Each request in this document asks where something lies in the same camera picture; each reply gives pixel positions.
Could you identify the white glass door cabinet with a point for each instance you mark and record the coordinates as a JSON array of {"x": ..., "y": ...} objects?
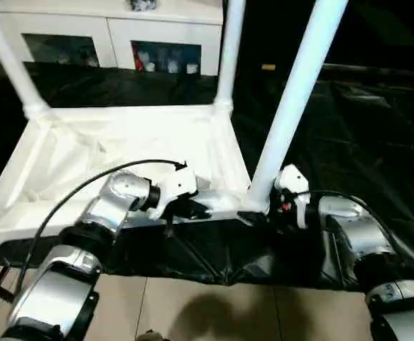
[{"x": 114, "y": 21}]

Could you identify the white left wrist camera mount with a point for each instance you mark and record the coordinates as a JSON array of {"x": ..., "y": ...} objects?
[{"x": 178, "y": 184}]

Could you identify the white plastic table leg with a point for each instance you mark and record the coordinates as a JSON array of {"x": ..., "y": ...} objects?
[
  {"x": 11, "y": 60},
  {"x": 229, "y": 46},
  {"x": 295, "y": 89}
]

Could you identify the red bottle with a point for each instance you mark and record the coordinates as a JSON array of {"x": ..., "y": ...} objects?
[{"x": 138, "y": 61}]

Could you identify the black monitor bar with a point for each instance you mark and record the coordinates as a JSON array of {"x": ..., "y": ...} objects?
[{"x": 377, "y": 70}]

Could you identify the white jar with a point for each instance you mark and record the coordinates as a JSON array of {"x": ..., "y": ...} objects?
[{"x": 191, "y": 68}]

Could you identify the dark patterned bundle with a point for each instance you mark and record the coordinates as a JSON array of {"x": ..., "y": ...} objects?
[{"x": 141, "y": 4}]

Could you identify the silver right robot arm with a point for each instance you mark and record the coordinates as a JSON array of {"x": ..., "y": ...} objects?
[{"x": 363, "y": 227}]

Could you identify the white plastic table top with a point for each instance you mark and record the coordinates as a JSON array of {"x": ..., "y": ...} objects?
[{"x": 121, "y": 131}]

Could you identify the black glossy mat cloth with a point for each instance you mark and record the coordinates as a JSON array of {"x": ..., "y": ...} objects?
[{"x": 370, "y": 142}]

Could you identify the small tan box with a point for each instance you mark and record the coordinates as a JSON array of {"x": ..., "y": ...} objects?
[{"x": 268, "y": 66}]

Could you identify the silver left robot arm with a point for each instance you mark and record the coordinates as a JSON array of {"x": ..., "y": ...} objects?
[{"x": 121, "y": 192}]

